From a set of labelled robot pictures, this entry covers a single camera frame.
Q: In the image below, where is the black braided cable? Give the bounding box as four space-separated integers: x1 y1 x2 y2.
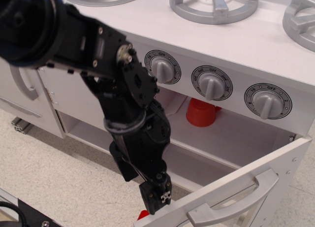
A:
0 200 28 227

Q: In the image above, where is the left silver stove burner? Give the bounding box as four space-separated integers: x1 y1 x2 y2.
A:
169 0 259 25

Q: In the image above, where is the right grey stove knob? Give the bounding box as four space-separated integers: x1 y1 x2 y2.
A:
244 83 292 120

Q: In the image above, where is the white toy kitchen body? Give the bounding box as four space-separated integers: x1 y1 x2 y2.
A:
0 0 315 227

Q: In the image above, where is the silver stove burner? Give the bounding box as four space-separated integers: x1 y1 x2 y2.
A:
169 0 259 25
283 0 315 52

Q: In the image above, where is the grey left door handle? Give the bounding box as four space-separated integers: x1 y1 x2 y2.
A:
9 65 38 101

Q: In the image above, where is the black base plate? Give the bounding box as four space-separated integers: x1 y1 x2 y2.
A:
18 199 62 227

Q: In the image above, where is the white oven door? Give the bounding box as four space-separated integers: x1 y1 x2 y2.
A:
134 135 312 227

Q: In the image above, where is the white cabinet door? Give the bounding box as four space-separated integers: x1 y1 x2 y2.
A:
36 66 116 144
0 59 65 138

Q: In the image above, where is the right silver stove burner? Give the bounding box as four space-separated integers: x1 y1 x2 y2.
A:
283 0 315 52

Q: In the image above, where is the red plastic cup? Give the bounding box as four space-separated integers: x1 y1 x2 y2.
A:
186 98 222 128

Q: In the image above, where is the white middle cabinet door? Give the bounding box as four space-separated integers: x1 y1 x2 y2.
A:
36 66 116 144

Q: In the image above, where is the left grey stove knob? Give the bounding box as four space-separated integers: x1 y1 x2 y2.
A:
145 50 181 84

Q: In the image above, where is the red object on floor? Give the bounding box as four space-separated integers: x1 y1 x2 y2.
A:
138 210 150 220

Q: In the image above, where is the white left cabinet door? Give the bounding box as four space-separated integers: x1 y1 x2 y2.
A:
0 59 65 138

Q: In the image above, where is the aluminium frame rail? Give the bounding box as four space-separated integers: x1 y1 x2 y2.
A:
11 117 33 134

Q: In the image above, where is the grey oven door handle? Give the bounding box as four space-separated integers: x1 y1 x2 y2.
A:
187 168 280 226

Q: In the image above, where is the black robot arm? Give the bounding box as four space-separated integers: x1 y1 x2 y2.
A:
0 0 172 215

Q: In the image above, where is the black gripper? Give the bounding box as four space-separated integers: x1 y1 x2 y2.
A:
109 114 172 215

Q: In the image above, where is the middle grey oven knob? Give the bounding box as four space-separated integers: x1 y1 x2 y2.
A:
191 65 233 101

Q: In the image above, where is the grey stove knob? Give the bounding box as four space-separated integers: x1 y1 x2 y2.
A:
244 83 292 120
145 50 181 84

